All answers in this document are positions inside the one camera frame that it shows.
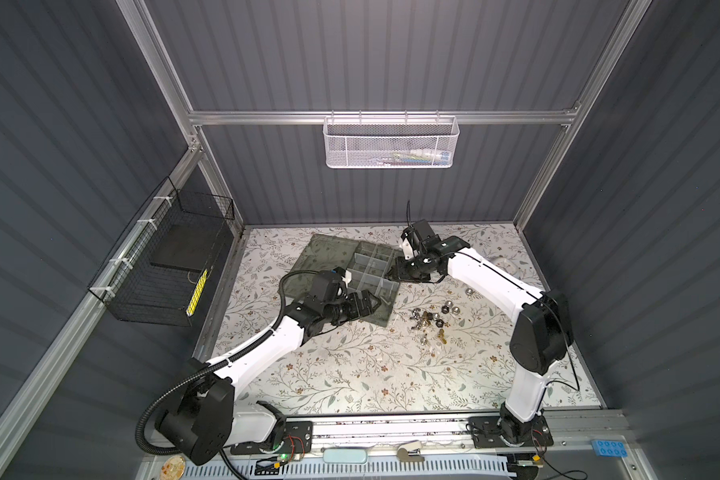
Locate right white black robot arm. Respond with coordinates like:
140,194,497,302
386,220,574,427

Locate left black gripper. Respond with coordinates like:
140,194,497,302
322,288,381,325

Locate black corrugated cable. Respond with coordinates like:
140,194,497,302
134,269,319,480

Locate black wire wall basket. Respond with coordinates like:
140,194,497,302
89,179,236,327

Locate light teal flat box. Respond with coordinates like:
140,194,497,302
322,447,368,465

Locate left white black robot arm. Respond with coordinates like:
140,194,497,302
135,267,382,465

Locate white wire mesh basket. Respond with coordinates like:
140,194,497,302
322,114,460,169

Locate pile of screws and nuts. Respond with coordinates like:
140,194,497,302
400,287,480,356

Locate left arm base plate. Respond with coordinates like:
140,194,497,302
225,420,314,455

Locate clear divided organizer box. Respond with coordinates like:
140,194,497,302
291,234,403,327

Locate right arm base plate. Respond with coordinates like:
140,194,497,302
466,415,554,448

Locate pens in white basket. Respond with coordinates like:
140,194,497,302
373,149,452,168

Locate round wooden disc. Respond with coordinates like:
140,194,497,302
159,455,186,480

